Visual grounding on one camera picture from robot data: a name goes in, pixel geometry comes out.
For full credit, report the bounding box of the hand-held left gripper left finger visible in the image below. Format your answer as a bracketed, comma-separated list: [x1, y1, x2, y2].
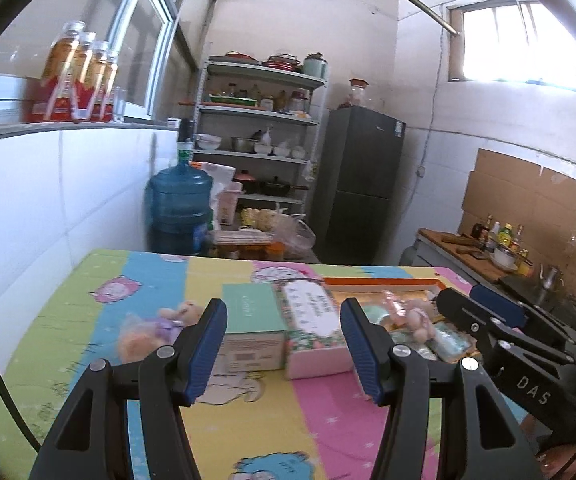
[30, 298, 229, 480]

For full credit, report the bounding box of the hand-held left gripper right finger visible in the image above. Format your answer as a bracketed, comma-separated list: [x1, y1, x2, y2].
[340, 297, 536, 480]

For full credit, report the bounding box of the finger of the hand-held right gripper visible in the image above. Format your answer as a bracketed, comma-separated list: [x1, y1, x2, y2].
[470, 284, 576, 348]
[435, 288, 576, 366]

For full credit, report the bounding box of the white teal tissue pack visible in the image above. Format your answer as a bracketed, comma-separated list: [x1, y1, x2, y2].
[430, 322, 473, 363]

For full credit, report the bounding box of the pink plush doll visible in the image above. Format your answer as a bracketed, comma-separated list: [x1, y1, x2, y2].
[393, 297, 438, 343]

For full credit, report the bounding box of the orange cardboard tray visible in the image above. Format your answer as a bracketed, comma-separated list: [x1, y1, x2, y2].
[323, 275, 483, 366]

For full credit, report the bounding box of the pink soft pack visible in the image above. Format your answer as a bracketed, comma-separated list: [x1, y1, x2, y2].
[383, 290, 409, 312]

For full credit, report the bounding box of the teddy bear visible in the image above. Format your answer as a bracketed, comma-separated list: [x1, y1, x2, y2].
[115, 300, 203, 363]

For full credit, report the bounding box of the black stove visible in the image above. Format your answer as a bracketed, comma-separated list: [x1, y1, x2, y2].
[498, 270, 576, 326]

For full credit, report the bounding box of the light green round plush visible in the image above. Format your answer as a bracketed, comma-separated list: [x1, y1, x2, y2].
[363, 305, 393, 331]

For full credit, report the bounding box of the white bowl with rim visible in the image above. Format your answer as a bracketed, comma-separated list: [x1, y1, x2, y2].
[492, 246, 518, 268]

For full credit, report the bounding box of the metal kettle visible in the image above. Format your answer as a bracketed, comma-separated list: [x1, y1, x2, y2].
[538, 262, 566, 291]

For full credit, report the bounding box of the floral pink box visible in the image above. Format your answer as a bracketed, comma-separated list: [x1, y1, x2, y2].
[273, 277, 353, 381]

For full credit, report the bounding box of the green cardboard box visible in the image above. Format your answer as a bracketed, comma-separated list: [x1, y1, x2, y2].
[220, 282, 289, 372]

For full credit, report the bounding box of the group of condiment bottles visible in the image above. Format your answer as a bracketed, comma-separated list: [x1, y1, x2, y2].
[478, 215, 533, 276]

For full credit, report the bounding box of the wooden kitchen counter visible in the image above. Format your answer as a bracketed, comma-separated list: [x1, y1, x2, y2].
[415, 227, 518, 286]

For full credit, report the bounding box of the clear food container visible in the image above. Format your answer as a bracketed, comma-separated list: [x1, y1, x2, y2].
[212, 230, 275, 261]

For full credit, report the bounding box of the colourful striped cartoon mat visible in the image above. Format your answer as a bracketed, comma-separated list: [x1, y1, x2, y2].
[0, 250, 543, 480]

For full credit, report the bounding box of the clear plastic bag with corn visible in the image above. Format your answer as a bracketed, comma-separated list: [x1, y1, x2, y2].
[240, 202, 319, 261]

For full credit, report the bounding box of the pink plastic bin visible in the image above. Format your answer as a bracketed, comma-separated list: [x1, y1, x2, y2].
[216, 182, 243, 226]

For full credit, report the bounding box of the blue water jug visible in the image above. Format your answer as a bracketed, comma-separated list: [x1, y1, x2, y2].
[148, 162, 215, 256]

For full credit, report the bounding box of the dark grey refrigerator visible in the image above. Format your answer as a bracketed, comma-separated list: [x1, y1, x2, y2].
[313, 106, 407, 267]

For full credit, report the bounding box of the red clay pot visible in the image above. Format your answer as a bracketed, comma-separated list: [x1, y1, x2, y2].
[233, 170, 259, 195]

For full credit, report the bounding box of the white paper bag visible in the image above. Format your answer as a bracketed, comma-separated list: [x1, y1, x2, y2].
[193, 162, 236, 196]

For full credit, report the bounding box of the black wok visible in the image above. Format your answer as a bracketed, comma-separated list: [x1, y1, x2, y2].
[259, 176, 309, 197]

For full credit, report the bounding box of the black water jug pump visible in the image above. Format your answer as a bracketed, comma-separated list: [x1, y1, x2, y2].
[175, 119, 196, 163]

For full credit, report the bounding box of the glass jar red lid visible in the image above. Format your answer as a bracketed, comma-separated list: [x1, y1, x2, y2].
[348, 78, 369, 109]

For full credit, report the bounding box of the green shelf tray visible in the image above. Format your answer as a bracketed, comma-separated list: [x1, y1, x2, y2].
[209, 94, 259, 107]

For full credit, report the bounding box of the clear drinking glass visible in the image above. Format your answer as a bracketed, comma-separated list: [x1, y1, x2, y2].
[113, 87, 129, 123]

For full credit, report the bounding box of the small barred window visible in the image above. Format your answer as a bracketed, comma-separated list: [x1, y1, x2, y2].
[448, 0, 576, 93]

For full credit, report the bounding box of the white metal shelf rack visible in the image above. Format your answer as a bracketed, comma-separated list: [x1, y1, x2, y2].
[193, 55, 331, 261]

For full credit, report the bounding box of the teal enamel pot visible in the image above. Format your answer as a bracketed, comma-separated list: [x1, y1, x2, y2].
[302, 52, 329, 80]

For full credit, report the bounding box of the orange drink bottle red label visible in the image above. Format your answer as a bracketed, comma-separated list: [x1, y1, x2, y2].
[70, 31, 97, 122]
[25, 21, 86, 123]
[88, 40, 110, 122]
[100, 50, 121, 122]

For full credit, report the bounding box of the red lidded pan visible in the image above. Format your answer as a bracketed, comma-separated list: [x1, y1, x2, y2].
[263, 54, 301, 71]

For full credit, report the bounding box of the large sliding window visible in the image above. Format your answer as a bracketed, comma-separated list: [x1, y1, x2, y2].
[0, 0, 209, 121]

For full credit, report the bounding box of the brown cardboard wall sheet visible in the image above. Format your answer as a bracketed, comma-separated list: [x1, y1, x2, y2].
[460, 147, 576, 286]

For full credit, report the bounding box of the thin wall cable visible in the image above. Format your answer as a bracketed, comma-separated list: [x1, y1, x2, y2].
[420, 25, 443, 171]

